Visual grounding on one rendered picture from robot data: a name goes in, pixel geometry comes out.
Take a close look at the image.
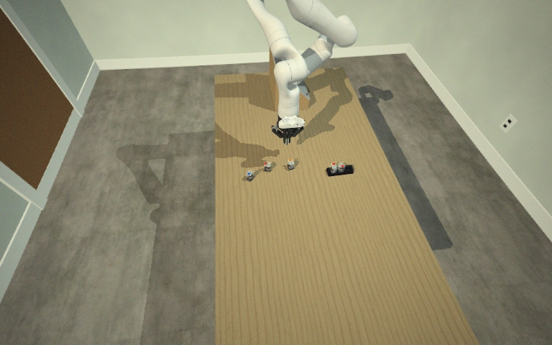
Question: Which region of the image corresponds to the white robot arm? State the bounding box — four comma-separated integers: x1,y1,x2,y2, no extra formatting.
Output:
246,0,357,129

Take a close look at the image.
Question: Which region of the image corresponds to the black rack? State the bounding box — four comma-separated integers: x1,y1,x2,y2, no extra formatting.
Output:
326,165,354,177

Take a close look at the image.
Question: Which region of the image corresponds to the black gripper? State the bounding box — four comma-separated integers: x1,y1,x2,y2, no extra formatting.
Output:
271,115,304,144

